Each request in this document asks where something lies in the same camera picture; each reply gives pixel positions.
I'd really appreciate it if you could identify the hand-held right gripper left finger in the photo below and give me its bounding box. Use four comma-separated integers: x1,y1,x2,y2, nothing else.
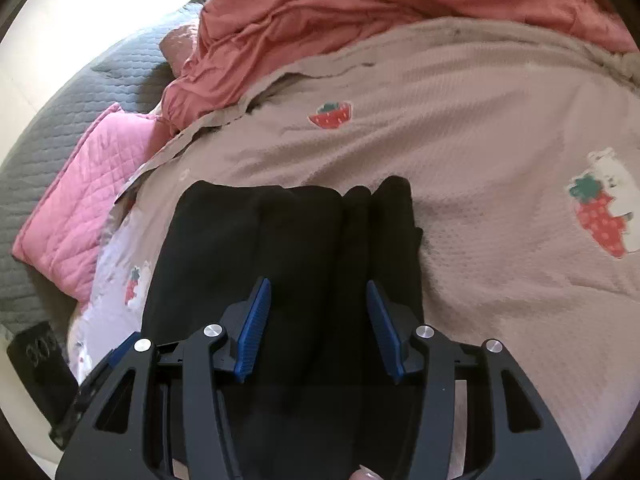
55,276,273,480

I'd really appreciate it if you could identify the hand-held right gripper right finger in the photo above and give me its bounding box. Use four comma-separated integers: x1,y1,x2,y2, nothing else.
365,280,583,480

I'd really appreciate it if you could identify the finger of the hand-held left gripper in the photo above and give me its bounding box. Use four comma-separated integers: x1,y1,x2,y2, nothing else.
79,331,144,396

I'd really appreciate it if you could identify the black garment with orange trim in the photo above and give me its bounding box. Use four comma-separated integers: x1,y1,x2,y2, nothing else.
140,175,426,480

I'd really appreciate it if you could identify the lilac printed bedsheet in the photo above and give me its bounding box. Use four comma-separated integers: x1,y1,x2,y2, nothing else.
65,180,186,386

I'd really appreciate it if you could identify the pink quilted pillow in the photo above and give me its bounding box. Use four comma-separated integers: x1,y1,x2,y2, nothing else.
11,102,173,301

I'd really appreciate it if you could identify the mauve strawberry blanket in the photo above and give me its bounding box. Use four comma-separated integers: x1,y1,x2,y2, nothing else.
115,15,640,480

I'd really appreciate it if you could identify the grey quilted bedspread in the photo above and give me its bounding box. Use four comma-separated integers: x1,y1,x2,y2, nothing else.
0,2,206,331

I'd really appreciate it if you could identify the coral red duvet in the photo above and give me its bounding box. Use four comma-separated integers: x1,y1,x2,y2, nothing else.
162,0,640,136

